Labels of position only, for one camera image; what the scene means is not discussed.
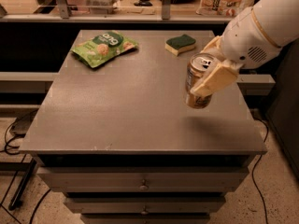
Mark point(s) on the top grey drawer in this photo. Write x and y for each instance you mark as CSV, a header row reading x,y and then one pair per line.
x,y
210,179

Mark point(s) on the green rice chip bag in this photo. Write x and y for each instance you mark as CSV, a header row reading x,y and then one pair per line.
x,y
103,48

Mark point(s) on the black metal stand leg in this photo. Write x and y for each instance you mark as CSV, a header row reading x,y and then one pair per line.
x,y
27,170

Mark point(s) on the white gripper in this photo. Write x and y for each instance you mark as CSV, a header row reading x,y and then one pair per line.
x,y
246,41

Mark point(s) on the metal railing frame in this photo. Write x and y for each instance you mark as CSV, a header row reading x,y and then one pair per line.
x,y
125,11

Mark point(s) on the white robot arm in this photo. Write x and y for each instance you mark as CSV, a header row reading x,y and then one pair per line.
x,y
279,19

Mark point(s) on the orange soda can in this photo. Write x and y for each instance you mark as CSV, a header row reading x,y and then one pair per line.
x,y
196,68

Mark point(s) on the green yellow sponge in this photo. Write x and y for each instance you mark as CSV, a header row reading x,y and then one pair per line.
x,y
179,44

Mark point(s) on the grey drawer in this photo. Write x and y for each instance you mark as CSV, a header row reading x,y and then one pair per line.
x,y
210,179
151,205
147,219

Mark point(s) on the middle grey drawer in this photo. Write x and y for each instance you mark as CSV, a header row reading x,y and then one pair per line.
x,y
151,205

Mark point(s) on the bottom grey drawer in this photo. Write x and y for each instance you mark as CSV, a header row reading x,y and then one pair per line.
x,y
147,219

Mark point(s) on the grey power box floor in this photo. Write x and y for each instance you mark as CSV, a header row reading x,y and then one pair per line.
x,y
22,124

